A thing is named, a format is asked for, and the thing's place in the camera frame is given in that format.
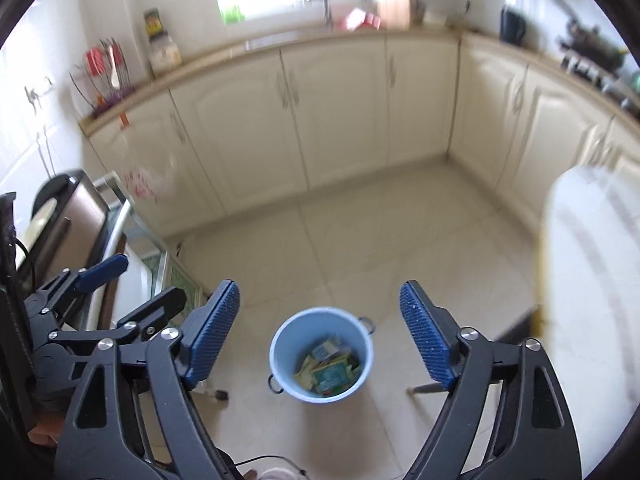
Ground red plastic basin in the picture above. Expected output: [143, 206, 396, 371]
[337, 8, 382, 32]

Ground blue plastic trash bucket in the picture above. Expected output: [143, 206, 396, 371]
[268, 307, 375, 405]

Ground utensil rack stand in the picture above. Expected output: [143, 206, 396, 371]
[68, 38, 134, 118]

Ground wooden cutting board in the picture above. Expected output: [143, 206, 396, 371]
[375, 0, 411, 30]

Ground black electric kettle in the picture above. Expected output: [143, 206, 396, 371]
[499, 6, 527, 47]

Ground milk carton box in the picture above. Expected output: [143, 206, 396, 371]
[310, 337, 347, 363]

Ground large oil bottle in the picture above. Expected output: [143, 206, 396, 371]
[143, 8, 182, 77]

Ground green snack wrapper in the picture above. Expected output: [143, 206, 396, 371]
[295, 354, 321, 391]

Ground pink plastic bag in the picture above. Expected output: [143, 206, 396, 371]
[124, 166, 176, 204]

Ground black wok with lid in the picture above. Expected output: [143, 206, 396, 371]
[551, 0, 628, 73]

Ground round white marble table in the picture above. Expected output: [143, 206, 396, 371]
[538, 166, 639, 474]

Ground lower cream cabinets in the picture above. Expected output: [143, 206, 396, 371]
[81, 32, 639, 235]

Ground black gas stove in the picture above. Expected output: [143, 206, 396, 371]
[558, 39, 639, 119]

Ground green dish soap bottle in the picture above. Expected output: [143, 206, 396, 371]
[218, 0, 245, 25]

